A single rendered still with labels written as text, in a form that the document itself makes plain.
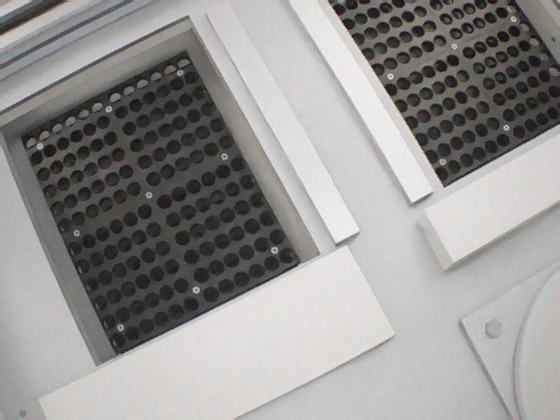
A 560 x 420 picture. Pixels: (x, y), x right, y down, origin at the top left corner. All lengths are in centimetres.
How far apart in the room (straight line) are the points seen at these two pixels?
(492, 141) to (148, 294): 33
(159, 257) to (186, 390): 13
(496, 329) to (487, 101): 23
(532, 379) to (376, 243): 17
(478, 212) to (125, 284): 30
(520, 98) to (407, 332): 26
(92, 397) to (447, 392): 28
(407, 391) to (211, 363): 15
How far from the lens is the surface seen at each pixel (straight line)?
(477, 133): 75
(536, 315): 61
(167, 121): 71
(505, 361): 62
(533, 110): 74
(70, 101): 81
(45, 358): 64
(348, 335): 60
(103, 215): 69
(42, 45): 69
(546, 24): 81
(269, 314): 60
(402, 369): 61
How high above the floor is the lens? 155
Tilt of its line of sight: 75 degrees down
